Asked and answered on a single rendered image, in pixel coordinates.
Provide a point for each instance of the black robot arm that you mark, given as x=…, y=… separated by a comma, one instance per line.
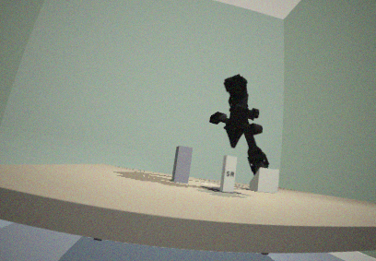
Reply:
x=237, y=88

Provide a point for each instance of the grey open bin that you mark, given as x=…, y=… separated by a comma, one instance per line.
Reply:
x=182, y=164

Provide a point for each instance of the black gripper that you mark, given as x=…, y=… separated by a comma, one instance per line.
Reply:
x=235, y=126

